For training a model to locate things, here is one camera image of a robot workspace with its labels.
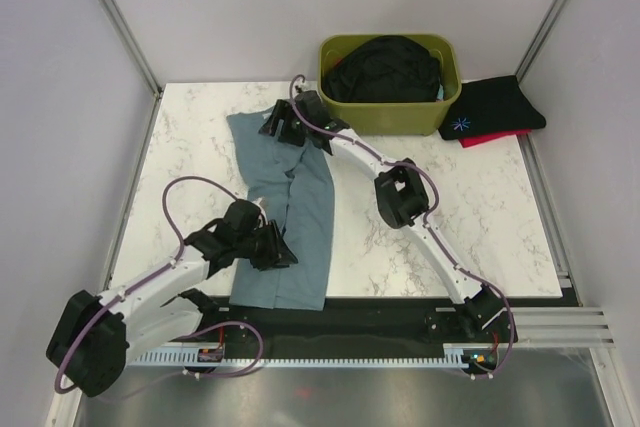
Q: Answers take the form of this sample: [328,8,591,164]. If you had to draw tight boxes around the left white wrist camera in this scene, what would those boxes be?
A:
[253,197,266,210]

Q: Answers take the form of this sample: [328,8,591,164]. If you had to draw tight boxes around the olive green plastic bin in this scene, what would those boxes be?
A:
[318,34,462,135]

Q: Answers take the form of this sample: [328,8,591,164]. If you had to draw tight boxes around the left aluminium frame post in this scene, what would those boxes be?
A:
[98,0,163,98]

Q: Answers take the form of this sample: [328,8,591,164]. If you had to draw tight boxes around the black clothes in bin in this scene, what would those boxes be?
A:
[321,35,441,103]

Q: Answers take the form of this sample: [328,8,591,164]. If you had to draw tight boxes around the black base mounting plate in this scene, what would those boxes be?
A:
[189,296,517,362]

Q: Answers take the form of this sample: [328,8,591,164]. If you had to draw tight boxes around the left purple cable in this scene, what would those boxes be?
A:
[53,175,266,396]

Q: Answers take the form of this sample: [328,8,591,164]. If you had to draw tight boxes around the white slotted cable duct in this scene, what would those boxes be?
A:
[131,343,498,369]

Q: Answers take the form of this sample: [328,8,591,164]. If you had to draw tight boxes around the red t shirt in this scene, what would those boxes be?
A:
[459,129,531,148]

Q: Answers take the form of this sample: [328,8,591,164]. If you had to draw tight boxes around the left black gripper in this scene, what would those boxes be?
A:
[235,219,297,271]

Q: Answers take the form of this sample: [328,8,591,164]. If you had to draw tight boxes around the front aluminium rail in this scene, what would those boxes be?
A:
[513,307,614,349]

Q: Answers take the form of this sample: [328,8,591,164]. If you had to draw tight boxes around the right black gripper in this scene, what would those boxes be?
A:
[260,100,312,148]

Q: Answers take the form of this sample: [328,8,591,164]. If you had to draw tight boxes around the black t shirt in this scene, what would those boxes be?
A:
[438,75,547,141]

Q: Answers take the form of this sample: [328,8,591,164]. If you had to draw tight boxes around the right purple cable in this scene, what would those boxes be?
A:
[289,74,516,381]

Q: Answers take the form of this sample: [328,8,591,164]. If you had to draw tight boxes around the blue-grey t shirt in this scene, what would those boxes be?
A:
[227,111,335,311]

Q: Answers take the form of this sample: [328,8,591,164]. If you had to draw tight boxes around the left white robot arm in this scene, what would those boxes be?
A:
[46,200,298,397]

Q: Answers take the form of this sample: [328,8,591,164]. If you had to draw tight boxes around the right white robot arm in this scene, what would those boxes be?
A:
[259,90,504,341]

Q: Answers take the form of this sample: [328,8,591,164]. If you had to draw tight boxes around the purple cable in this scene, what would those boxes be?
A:
[53,175,266,396]
[289,74,516,381]

